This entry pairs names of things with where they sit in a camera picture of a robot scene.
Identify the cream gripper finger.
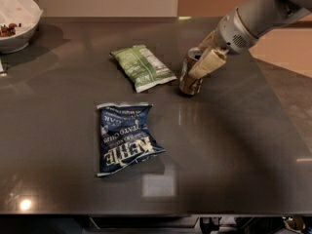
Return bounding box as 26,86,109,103
198,30,215,51
188,48,227,79

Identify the orange soda can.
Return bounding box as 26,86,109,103
178,47,206,97

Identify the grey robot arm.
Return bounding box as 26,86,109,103
188,0,312,79

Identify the green jalapeno chip bag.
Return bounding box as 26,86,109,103
110,45,176,93

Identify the blue kettle chip bag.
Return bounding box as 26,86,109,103
97,102,165,176

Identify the white bowl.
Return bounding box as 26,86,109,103
0,0,43,54

